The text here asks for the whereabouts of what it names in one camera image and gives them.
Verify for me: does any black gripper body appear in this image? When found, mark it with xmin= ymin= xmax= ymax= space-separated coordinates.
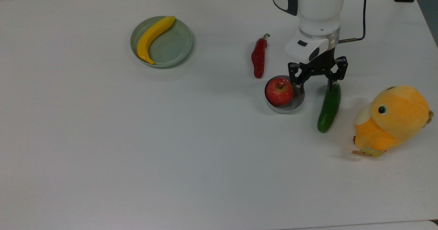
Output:
xmin=300 ymin=48 xmax=339 ymax=76

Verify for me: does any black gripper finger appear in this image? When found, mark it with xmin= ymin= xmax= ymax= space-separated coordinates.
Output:
xmin=327 ymin=56 xmax=349 ymax=92
xmin=288 ymin=62 xmax=309 ymax=94

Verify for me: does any green cucumber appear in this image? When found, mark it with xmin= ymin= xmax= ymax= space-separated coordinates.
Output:
xmin=317 ymin=82 xmax=342 ymax=133

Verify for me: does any small metal bowl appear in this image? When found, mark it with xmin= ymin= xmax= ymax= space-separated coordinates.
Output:
xmin=265 ymin=75 xmax=306 ymax=114

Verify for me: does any red apple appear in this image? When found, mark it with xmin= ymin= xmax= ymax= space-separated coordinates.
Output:
xmin=265 ymin=78 xmax=294 ymax=107

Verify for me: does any red chili pepper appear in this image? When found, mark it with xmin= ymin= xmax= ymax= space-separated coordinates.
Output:
xmin=251 ymin=34 xmax=271 ymax=79

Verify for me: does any orange plush toy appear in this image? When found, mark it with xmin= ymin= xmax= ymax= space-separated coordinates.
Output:
xmin=352 ymin=85 xmax=435 ymax=158

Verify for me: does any pale green plate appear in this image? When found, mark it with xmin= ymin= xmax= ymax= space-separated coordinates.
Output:
xmin=130 ymin=16 xmax=194 ymax=68

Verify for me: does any yellow banana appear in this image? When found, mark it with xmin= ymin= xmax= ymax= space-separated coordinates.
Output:
xmin=137 ymin=16 xmax=176 ymax=65

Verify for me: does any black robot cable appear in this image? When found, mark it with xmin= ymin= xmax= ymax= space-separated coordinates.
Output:
xmin=338 ymin=0 xmax=368 ymax=44

